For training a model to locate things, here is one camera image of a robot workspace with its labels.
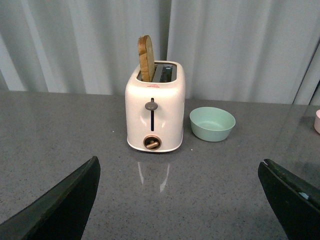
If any brown toast slice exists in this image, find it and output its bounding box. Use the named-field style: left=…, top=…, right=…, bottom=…
left=138, top=35, right=155, bottom=82

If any cream white toaster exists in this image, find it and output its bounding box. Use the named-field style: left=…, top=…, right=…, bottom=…
left=125, top=60, right=186, bottom=153

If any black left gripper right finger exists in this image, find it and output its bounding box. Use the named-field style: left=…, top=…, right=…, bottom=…
left=258, top=159, right=320, bottom=240

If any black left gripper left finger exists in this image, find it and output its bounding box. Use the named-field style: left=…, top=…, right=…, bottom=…
left=0, top=156, right=101, bottom=240

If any pink bowl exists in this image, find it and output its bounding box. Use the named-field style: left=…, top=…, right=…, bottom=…
left=313, top=109, right=320, bottom=134

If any green bowl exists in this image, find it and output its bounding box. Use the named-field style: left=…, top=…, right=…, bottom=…
left=189, top=106, right=236, bottom=142

